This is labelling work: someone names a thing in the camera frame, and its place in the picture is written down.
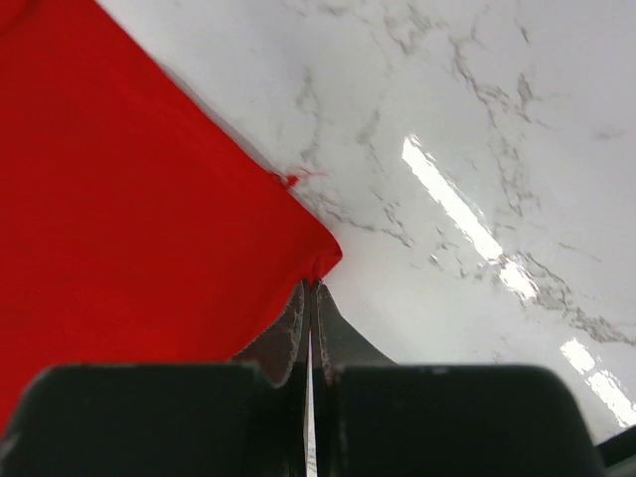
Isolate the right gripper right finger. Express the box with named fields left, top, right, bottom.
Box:
left=311, top=282, right=395, bottom=383

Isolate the bright red t shirt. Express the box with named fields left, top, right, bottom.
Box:
left=1, top=1, right=342, bottom=421

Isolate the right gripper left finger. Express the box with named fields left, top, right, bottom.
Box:
left=233, top=280, right=310, bottom=388

